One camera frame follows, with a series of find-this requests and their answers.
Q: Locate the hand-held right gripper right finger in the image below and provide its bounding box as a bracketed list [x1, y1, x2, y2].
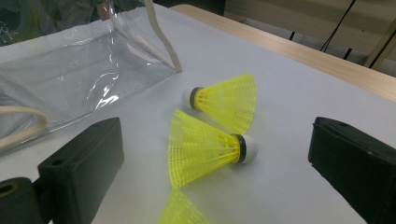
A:
[307, 116, 396, 224]

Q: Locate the beige cabinet front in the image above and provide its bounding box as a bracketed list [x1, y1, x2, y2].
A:
[223, 0, 396, 78]

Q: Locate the yellow shuttlecock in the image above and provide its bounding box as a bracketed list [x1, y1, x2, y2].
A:
[167, 108, 260, 189]
[181, 73, 258, 135]
[157, 188, 214, 224]

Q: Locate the clear plastic bag beige trim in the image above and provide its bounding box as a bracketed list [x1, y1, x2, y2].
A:
[0, 0, 183, 157]

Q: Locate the black power cable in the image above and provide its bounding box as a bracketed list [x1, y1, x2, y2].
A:
[319, 0, 359, 53]

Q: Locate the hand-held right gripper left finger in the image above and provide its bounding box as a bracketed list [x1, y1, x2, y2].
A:
[36, 117, 125, 224]

